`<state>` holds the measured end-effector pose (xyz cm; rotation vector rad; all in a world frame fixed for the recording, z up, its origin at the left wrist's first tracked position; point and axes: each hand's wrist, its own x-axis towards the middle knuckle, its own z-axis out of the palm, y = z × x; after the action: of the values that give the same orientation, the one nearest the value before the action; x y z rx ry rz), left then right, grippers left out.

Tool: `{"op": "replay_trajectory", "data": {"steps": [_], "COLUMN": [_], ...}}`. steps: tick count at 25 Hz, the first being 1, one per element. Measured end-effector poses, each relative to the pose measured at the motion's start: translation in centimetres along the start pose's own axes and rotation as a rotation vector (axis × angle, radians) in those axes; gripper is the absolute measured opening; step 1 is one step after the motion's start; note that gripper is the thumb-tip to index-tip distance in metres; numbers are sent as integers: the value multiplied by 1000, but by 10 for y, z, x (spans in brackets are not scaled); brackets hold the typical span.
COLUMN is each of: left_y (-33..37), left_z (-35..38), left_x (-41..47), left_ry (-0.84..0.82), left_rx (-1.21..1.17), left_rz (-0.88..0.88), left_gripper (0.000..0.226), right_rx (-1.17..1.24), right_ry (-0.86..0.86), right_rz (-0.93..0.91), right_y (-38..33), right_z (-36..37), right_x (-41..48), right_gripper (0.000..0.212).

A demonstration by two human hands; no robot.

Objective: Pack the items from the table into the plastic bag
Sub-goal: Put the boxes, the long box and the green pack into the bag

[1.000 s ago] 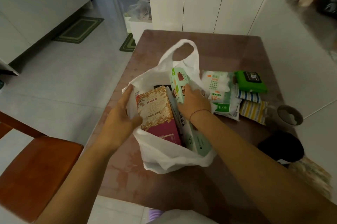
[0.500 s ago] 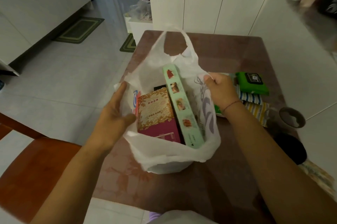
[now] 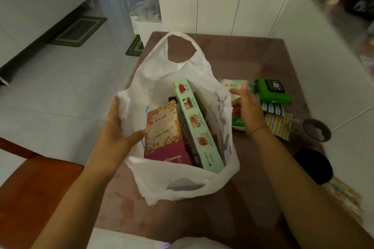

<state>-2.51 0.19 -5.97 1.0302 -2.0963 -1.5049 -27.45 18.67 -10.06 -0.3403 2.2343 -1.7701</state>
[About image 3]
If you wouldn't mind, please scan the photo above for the white green glove packet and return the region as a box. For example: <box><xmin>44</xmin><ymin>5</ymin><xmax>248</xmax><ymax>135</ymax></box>
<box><xmin>221</xmin><ymin>78</ymin><xmax>258</xmax><ymax>131</ymax></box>

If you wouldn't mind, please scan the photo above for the yellow striped packet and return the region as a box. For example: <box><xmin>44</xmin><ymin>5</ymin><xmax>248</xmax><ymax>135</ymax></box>
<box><xmin>264</xmin><ymin>111</ymin><xmax>294</xmax><ymax>141</ymax></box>

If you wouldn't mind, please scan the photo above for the person's white shirt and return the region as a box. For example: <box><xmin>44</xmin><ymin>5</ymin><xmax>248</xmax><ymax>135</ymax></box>
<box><xmin>163</xmin><ymin>236</ymin><xmax>233</xmax><ymax>249</ymax></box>

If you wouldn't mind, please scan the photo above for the long light green box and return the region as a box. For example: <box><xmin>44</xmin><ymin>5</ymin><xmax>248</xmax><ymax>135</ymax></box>
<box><xmin>173</xmin><ymin>78</ymin><xmax>226</xmax><ymax>174</ymax></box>

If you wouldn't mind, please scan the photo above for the person's right forearm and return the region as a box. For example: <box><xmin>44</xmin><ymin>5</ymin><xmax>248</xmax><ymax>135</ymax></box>
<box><xmin>250</xmin><ymin>125</ymin><xmax>374</xmax><ymax>249</ymax></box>

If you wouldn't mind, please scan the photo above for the reddish brown table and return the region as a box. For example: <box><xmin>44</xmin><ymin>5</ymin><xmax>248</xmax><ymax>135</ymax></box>
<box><xmin>95</xmin><ymin>31</ymin><xmax>328</xmax><ymax>249</ymax></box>

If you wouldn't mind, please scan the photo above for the white counter steel top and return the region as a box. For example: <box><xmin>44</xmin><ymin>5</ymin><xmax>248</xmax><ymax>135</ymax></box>
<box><xmin>268</xmin><ymin>0</ymin><xmax>374</xmax><ymax>229</ymax></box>

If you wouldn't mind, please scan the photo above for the white low box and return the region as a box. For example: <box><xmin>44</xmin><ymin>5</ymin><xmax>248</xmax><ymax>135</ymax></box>
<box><xmin>130</xmin><ymin>12</ymin><xmax>163</xmax><ymax>48</ymax></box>

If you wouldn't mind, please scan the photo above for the white plastic bag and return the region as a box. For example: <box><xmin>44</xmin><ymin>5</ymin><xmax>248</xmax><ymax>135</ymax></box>
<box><xmin>116</xmin><ymin>31</ymin><xmax>241</xmax><ymax>206</ymax></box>

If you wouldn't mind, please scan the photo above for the magenta beige nut box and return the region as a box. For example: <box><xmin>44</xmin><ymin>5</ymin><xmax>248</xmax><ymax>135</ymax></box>
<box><xmin>143</xmin><ymin>99</ymin><xmax>195</xmax><ymax>168</ymax></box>

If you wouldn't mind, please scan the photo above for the person's left forearm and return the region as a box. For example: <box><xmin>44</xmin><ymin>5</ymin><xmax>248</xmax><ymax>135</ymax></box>
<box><xmin>30</xmin><ymin>165</ymin><xmax>107</xmax><ymax>249</ymax></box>

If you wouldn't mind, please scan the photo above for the beige snack packet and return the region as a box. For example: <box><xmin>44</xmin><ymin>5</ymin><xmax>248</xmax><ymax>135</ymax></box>
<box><xmin>323</xmin><ymin>176</ymin><xmax>364</xmax><ymax>223</ymax></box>

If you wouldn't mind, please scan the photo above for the brown wooden chair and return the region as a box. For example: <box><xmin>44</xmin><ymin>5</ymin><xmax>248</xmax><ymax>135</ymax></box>
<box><xmin>0</xmin><ymin>137</ymin><xmax>85</xmax><ymax>249</ymax></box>

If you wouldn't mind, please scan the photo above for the long white cabinet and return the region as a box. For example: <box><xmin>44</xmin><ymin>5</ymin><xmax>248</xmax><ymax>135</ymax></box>
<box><xmin>0</xmin><ymin>0</ymin><xmax>94</xmax><ymax>68</ymax></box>

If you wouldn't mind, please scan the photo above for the grey metal cup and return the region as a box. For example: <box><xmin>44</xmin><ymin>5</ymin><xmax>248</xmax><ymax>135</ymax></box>
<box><xmin>292</xmin><ymin>118</ymin><xmax>332</xmax><ymax>144</ymax></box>

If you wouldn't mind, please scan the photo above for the white three door cabinet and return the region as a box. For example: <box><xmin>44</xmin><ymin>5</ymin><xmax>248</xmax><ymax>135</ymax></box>
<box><xmin>155</xmin><ymin>0</ymin><xmax>296</xmax><ymax>38</ymax></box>

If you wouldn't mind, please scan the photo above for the green wet wipes pack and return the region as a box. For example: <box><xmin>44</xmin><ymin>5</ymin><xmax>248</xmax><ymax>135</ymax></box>
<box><xmin>254</xmin><ymin>78</ymin><xmax>292</xmax><ymax>105</ymax></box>

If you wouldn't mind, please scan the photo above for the person's left hand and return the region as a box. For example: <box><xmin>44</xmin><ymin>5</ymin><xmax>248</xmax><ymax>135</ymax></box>
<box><xmin>85</xmin><ymin>96</ymin><xmax>146</xmax><ymax>181</ymax></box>

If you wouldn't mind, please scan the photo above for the small green doormat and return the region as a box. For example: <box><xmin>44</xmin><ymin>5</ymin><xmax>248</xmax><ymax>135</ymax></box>
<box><xmin>125</xmin><ymin>34</ymin><xmax>145</xmax><ymax>57</ymax></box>

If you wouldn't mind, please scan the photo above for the clear plastic bag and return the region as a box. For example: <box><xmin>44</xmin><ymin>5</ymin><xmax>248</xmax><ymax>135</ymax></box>
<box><xmin>134</xmin><ymin>0</ymin><xmax>162</xmax><ymax>21</ymax></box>

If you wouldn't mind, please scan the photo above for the person's right hand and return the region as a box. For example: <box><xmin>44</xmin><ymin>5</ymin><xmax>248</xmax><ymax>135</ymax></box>
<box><xmin>229</xmin><ymin>83</ymin><xmax>268</xmax><ymax>139</ymax></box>

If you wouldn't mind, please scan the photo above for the large green doormat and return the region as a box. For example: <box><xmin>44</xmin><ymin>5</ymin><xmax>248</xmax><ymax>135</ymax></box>
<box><xmin>48</xmin><ymin>15</ymin><xmax>108</xmax><ymax>48</ymax></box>

